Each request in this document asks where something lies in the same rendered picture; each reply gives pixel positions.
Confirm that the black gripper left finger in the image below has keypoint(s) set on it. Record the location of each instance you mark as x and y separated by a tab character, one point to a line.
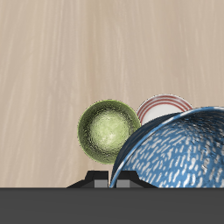
96	178

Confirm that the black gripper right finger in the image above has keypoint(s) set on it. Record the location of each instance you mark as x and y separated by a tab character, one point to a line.
128	178

